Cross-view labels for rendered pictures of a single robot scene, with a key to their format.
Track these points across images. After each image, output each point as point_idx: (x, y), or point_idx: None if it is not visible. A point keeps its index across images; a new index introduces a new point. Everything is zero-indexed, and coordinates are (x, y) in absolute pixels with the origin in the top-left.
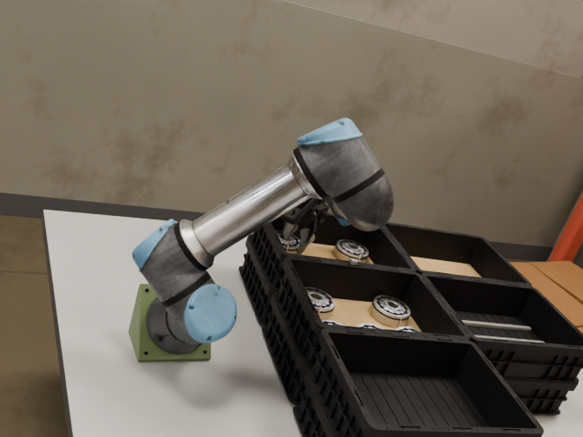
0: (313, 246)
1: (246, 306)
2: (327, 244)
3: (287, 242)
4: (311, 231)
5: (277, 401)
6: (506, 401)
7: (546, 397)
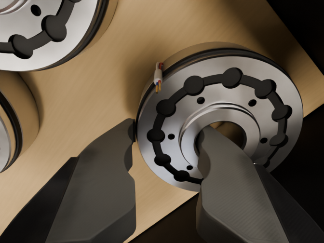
0: (150, 206)
1: None
2: (138, 238)
3: (188, 120)
4: (25, 232)
5: None
6: None
7: None
